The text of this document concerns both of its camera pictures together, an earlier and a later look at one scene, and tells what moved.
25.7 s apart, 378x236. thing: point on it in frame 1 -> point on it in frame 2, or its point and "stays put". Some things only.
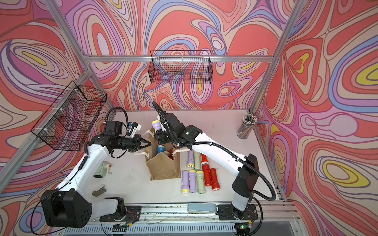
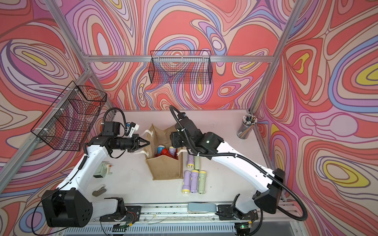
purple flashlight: (190, 163) stays put
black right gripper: (160, 135) -> (174, 138)
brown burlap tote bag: (161, 165) stays put
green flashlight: (200, 182) stays put
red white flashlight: (204, 160) -> (165, 151)
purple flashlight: (156, 125) -> (172, 151)
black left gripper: (137, 140) stays put
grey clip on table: (100, 191) stays put
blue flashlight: (160, 148) stays put
